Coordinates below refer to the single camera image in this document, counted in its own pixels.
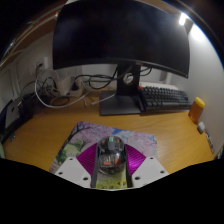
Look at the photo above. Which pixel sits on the black keyboard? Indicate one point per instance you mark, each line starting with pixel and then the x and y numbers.
pixel 165 97

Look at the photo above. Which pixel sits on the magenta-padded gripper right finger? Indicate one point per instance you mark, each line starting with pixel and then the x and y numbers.
pixel 136 161

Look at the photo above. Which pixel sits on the white power strip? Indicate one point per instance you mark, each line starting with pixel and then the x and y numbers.
pixel 66 86

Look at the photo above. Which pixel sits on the small white case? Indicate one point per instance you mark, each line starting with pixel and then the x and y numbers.
pixel 201 127

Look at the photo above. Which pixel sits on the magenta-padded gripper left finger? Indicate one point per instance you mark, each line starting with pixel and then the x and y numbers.
pixel 85 161

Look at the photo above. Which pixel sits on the wooden shelf unit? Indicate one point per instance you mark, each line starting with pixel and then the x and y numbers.
pixel 20 36

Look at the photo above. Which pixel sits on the bright desk lamp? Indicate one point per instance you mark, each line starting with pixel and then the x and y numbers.
pixel 183 19

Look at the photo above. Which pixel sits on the orange bottle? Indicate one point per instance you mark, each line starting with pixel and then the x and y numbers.
pixel 196 110

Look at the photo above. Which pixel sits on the floral landscape print mouse pad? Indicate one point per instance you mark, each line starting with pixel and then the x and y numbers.
pixel 80 136

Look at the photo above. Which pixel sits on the transparent computer mouse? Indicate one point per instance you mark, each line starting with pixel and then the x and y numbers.
pixel 111 155

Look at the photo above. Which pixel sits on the black computer monitor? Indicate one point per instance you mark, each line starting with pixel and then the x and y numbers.
pixel 120 33

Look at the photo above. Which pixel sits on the white wall outlet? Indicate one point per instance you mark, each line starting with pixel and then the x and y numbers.
pixel 41 63

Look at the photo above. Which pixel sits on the silver mini computer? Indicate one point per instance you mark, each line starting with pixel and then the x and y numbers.
pixel 13 111

